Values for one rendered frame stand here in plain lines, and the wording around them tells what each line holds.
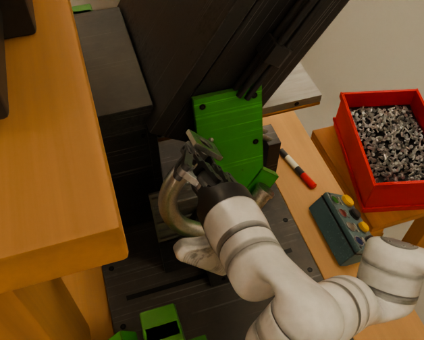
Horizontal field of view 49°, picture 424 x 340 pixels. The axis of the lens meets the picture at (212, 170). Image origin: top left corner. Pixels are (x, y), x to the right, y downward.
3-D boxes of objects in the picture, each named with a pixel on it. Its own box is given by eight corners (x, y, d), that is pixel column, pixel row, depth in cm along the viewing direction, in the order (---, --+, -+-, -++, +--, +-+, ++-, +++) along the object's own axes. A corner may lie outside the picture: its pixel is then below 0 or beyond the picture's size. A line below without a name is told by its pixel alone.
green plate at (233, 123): (248, 162, 93) (244, 64, 80) (264, 186, 87) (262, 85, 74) (193, 176, 91) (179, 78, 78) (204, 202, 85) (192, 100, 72)
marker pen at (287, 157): (277, 153, 114) (278, 149, 113) (282, 151, 115) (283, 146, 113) (310, 190, 107) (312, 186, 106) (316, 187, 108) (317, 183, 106)
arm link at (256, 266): (249, 208, 51) (208, 264, 54) (319, 323, 39) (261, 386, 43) (294, 221, 55) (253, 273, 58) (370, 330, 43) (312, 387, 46)
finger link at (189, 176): (210, 185, 59) (213, 179, 62) (182, 162, 59) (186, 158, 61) (199, 198, 60) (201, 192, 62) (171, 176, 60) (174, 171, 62)
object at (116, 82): (141, 123, 120) (121, 5, 94) (170, 218, 102) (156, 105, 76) (69, 139, 117) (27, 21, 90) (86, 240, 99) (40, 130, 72)
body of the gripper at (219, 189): (275, 212, 60) (247, 171, 67) (229, 189, 55) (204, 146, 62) (237, 252, 62) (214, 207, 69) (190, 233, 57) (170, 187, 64)
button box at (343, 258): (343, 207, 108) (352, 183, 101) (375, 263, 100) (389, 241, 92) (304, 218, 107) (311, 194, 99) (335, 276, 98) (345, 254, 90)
